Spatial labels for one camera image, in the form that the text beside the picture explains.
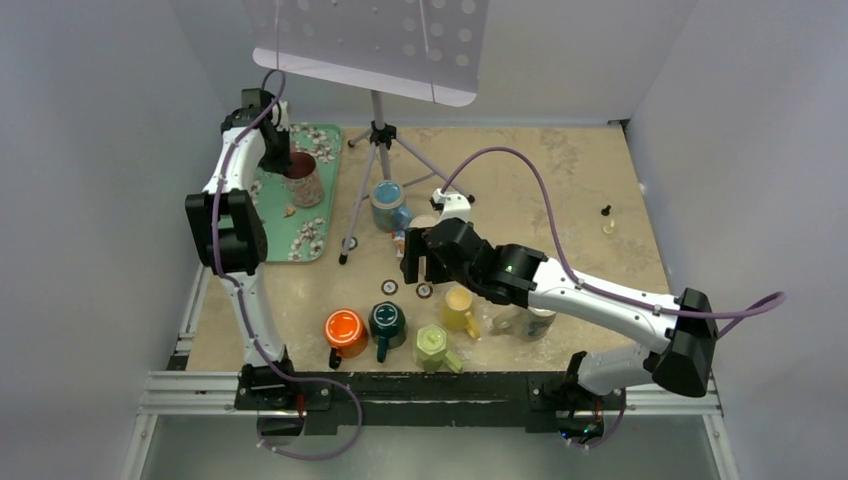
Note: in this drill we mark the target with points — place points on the ice cream cone toy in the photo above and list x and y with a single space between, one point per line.
399 239

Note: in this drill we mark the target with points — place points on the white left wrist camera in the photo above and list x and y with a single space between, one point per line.
279 116

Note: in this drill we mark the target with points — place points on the blue mug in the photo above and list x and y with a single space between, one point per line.
388 205

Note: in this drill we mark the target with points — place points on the teal seashell mug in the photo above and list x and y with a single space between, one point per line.
422 222

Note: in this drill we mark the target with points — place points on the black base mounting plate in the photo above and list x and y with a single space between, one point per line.
537 402

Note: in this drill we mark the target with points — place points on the pink ghost mug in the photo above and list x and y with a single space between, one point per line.
303 181

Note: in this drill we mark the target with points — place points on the yellow mug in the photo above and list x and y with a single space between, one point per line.
457 312

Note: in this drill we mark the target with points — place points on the cream coral mug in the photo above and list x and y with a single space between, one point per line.
528 324

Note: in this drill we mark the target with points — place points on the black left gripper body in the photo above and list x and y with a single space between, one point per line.
278 156

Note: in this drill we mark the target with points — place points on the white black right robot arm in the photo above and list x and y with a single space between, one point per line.
673 338

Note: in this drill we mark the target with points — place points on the light green hexagonal mug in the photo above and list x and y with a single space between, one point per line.
433 350

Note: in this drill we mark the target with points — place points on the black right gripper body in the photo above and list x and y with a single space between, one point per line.
436 271

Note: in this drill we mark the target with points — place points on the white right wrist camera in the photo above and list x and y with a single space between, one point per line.
451 204

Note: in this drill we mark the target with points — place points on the green floral tray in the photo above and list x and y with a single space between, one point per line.
296 213

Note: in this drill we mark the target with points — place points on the orange mug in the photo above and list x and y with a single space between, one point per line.
346 334

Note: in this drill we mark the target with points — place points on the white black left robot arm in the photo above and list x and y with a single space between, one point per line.
230 240

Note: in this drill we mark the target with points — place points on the grey music stand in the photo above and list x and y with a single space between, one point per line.
423 50

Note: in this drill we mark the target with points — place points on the dark green mug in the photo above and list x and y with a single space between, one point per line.
387 327

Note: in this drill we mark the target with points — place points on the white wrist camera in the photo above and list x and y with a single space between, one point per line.
451 204
279 116

